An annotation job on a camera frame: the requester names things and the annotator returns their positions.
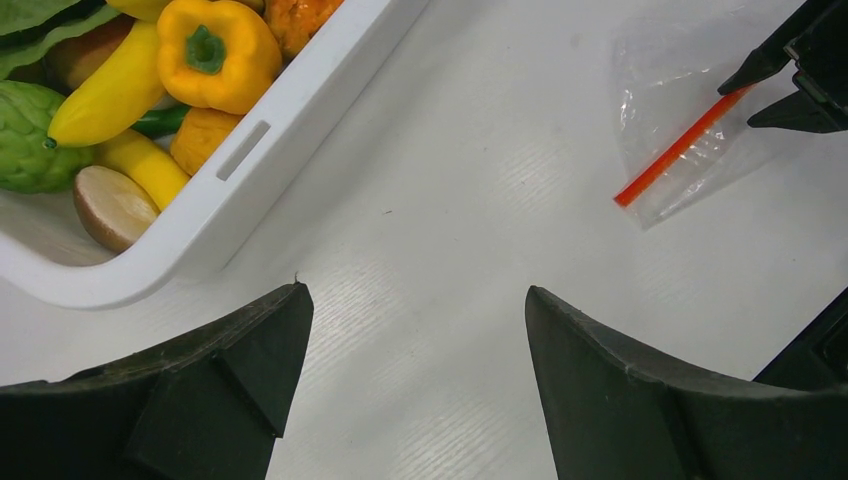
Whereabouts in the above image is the green leaf vegetable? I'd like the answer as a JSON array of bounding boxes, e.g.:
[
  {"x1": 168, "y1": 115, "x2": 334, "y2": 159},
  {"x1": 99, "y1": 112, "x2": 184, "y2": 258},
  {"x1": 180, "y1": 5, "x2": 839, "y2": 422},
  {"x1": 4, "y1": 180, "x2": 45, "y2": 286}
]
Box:
[{"x1": 1, "y1": 0, "x2": 120, "y2": 80}]

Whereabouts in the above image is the orange fried food piece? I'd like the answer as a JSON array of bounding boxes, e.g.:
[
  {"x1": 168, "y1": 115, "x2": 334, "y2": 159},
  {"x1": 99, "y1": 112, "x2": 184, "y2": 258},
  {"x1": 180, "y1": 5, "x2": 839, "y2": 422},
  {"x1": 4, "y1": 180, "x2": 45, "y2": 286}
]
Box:
[{"x1": 169, "y1": 107, "x2": 243, "y2": 176}]

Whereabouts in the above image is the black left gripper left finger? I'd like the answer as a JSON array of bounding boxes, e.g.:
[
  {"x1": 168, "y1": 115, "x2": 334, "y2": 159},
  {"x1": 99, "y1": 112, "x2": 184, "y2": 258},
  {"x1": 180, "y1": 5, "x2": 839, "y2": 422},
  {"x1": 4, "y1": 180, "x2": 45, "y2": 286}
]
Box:
[{"x1": 1, "y1": 283, "x2": 314, "y2": 479}]

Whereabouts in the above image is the green custard apple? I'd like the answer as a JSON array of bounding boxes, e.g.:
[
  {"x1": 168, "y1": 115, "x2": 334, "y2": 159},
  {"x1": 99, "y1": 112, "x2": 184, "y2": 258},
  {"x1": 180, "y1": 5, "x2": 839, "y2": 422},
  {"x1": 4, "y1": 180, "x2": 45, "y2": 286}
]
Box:
[{"x1": 1, "y1": 80, "x2": 94, "y2": 194}]

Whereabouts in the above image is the clear zip top bag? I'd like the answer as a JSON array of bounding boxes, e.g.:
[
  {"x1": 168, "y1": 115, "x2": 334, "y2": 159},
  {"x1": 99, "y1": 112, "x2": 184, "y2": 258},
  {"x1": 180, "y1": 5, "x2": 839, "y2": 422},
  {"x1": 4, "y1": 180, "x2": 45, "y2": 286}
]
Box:
[{"x1": 611, "y1": 1, "x2": 808, "y2": 230}]

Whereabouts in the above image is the yellow bell pepper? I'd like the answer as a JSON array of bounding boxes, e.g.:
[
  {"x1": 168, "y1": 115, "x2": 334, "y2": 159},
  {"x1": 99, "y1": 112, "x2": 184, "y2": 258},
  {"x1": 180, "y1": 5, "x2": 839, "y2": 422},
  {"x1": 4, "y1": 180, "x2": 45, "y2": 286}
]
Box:
[{"x1": 157, "y1": 0, "x2": 283, "y2": 115}]

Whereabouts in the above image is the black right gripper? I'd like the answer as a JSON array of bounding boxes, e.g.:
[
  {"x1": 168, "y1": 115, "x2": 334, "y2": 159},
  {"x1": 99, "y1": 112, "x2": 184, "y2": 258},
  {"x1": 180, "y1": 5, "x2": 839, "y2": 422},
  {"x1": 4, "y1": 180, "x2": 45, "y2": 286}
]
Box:
[{"x1": 717, "y1": 1, "x2": 847, "y2": 134}]

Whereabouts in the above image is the yellow banana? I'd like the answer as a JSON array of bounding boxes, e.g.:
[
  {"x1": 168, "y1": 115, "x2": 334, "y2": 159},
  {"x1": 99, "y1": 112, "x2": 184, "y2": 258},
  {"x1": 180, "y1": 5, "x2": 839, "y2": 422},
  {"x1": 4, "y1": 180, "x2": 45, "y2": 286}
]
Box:
[{"x1": 44, "y1": 20, "x2": 165, "y2": 149}]

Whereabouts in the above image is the white plastic bin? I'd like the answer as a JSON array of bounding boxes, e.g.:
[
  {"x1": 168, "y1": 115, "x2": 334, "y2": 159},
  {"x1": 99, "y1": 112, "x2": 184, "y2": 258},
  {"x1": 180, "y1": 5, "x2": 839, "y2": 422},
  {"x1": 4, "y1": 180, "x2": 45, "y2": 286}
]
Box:
[{"x1": 1, "y1": 1, "x2": 424, "y2": 310}]

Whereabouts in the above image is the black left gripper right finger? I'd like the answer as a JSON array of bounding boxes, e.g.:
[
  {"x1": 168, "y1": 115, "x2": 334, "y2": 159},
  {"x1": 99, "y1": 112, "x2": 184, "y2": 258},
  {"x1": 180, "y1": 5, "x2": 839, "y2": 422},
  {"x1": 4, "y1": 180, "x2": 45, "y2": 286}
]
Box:
[{"x1": 525, "y1": 286, "x2": 847, "y2": 479}]

